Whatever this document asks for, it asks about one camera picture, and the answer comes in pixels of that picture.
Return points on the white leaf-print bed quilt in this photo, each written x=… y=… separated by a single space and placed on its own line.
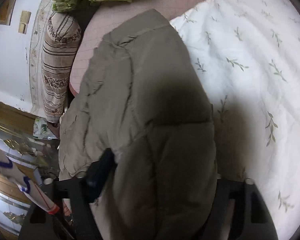
x=246 y=54

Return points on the pink quilted blanket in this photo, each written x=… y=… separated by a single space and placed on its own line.
x=107 y=17

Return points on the beige striped pillow left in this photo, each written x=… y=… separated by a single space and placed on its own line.
x=60 y=45

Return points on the wooden glass-front cabinet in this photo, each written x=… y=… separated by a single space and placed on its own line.
x=26 y=163

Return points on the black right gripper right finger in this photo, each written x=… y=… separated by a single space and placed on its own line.
x=238 y=212

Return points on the olive green padded jacket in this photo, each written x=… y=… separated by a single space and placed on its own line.
x=141 y=98

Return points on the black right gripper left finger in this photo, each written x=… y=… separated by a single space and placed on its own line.
x=74 y=220

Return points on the beige wall switch plate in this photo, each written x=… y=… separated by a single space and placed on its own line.
x=24 y=21

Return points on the wooden framed wall panel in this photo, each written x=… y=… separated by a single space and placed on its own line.
x=6 y=11

